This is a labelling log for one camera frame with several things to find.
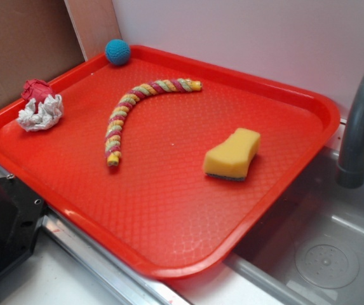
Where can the brown cardboard panel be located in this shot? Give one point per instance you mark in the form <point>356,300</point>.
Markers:
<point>37,41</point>

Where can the grey plastic sink basin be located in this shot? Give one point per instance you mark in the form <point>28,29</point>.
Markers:
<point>308,248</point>

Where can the yellow sponge with grey pad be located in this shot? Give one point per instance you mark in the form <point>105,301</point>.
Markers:
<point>231,159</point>

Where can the red and white crumpled cloth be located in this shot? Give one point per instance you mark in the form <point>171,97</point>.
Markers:
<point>44,107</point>

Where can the grey sink faucet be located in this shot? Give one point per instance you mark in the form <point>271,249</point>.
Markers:
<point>356,120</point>

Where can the blue knitted ball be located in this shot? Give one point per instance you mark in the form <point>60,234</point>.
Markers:
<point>117,52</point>

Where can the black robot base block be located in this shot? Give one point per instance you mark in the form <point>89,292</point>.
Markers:
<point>21,212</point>

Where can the red plastic tray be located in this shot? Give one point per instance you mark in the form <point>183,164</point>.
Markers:
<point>157,210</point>

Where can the twisted multicolour rope toy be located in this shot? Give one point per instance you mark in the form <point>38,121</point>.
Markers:
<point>119,114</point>

